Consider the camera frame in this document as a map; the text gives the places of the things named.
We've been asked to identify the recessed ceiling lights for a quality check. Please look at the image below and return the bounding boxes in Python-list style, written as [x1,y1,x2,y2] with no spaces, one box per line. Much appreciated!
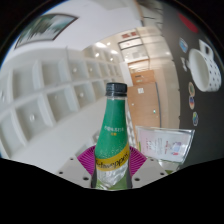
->
[29,39,118,122]

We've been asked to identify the dark-framed landscape picture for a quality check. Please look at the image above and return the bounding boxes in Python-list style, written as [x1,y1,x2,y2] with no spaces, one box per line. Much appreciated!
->
[13,13,80,51]

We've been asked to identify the clear acrylic sign stand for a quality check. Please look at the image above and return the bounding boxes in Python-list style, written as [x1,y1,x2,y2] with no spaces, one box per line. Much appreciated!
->
[135,125,196,165]

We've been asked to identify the green plastic drink bottle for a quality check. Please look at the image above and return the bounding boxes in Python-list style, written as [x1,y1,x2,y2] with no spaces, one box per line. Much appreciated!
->
[94,82,132,191]

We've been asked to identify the small blue sticker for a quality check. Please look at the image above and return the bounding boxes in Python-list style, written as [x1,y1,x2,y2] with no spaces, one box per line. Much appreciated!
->
[178,37,190,54]

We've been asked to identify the small round colourful sticker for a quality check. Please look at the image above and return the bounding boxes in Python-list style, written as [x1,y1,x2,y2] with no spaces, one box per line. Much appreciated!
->
[187,81,197,98]
[192,111,200,127]
[188,95,197,111]

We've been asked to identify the small white sticker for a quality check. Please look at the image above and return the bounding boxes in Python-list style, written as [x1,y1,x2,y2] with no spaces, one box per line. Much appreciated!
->
[180,56,189,73]

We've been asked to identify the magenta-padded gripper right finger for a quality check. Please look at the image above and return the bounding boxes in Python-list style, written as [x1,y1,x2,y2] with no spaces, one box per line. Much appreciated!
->
[126,145,168,190]

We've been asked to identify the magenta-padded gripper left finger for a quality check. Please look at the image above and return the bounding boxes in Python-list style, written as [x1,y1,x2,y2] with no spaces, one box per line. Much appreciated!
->
[56,144,98,190]

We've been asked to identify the flat round red coaster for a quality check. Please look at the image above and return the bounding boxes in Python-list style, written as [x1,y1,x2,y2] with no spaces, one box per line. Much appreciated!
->
[177,12,200,34]

